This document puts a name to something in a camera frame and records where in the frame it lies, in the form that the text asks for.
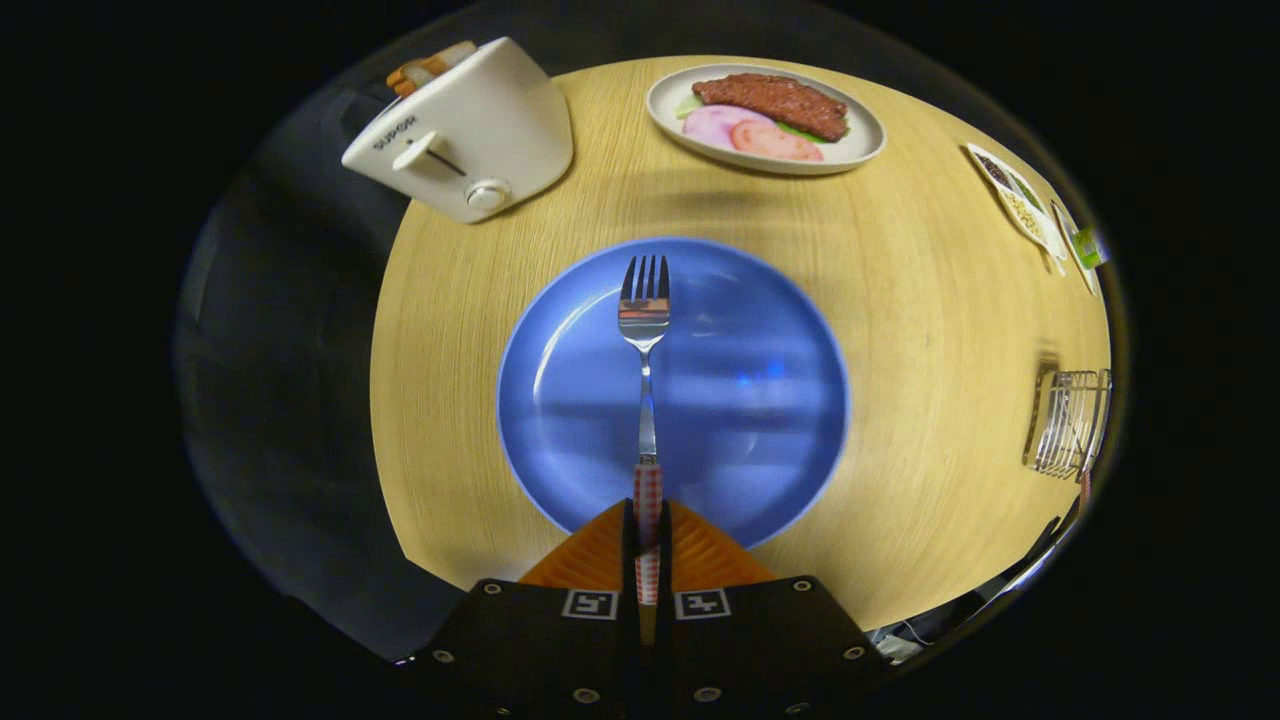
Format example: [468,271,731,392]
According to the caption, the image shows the brown meat slices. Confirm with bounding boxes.
[691,72,851,142]

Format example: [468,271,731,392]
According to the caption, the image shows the white divided bean tray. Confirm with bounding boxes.
[965,143,1069,276]

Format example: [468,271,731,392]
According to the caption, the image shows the pink ham slice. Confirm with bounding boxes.
[681,104,776,151]

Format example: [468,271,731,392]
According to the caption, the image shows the small white saucer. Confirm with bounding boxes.
[1050,200,1101,298]

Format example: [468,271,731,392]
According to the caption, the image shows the toasted bread slice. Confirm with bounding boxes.
[386,40,479,98]

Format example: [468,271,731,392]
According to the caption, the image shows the blue round plate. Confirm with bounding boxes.
[496,236,852,549]

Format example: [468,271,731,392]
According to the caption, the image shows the metal wire basket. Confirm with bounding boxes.
[1022,368,1113,481]

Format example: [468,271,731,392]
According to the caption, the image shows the salmon coloured ham slice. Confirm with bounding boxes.
[729,119,826,163]

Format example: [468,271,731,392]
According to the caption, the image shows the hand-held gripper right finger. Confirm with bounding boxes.
[655,500,891,717]

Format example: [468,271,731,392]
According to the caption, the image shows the white toaster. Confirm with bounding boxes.
[341,36,575,225]

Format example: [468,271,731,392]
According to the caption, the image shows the green lettuce leaf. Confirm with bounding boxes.
[675,92,849,143]

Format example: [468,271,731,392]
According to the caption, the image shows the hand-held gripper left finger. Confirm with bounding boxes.
[400,500,641,717]

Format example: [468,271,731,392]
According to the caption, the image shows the white oval food plate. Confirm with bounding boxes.
[646,63,888,177]

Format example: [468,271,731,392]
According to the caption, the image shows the fork with red checked handle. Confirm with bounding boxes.
[617,254,673,607]

